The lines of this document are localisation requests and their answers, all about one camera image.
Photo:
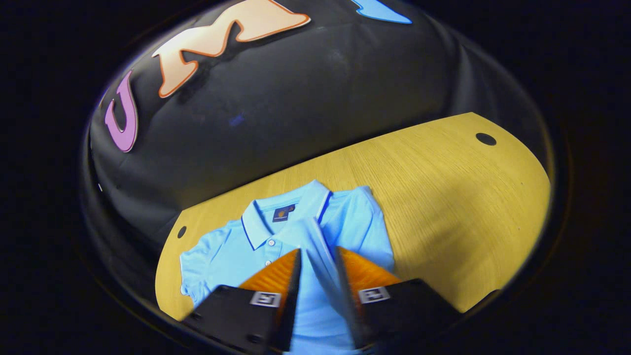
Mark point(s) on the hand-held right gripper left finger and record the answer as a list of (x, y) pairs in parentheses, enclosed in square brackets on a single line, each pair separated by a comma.
[(288, 320)]

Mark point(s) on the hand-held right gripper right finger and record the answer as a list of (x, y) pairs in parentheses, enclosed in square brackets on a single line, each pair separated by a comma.
[(355, 320)]

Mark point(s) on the light blue T-shirt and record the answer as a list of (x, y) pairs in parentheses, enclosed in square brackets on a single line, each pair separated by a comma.
[(231, 251)]

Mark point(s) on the black backdrop cloth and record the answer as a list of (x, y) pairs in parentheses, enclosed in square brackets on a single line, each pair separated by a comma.
[(296, 98)]

